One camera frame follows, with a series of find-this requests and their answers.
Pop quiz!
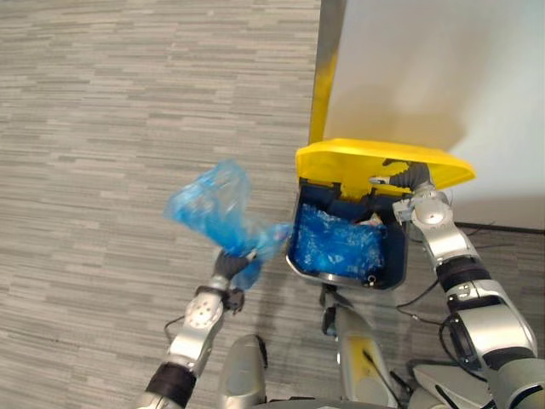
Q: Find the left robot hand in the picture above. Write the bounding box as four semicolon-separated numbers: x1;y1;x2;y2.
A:
214;247;259;284

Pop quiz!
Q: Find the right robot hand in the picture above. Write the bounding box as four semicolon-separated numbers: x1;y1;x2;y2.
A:
368;163;433;193

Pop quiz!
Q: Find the yellow trash can lid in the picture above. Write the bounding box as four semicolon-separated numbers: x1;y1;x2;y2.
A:
295;137;477;201

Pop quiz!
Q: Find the blue plastic rubbish bag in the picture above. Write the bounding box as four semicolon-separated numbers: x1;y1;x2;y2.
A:
164;158;295;291

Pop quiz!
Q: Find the dark blue large trash can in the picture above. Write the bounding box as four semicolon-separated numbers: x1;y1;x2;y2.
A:
284;177;411;291

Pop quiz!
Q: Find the blue bin liner bag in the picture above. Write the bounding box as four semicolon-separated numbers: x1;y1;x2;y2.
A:
292;203;387;276

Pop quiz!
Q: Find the left silver robot leg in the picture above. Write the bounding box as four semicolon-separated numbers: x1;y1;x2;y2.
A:
218;333;269;409

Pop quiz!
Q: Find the silver robot leg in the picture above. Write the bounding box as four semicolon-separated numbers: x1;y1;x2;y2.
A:
319;284;404;409
218;333;269;409

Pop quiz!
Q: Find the right silver robot leg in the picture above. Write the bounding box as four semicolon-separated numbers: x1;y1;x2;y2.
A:
319;284;404;409

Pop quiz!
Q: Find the black floor cable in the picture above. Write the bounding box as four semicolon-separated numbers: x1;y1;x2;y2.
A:
395;279;452;327

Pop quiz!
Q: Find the silver door frame post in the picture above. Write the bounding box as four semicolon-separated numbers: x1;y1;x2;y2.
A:
307;0;348;145

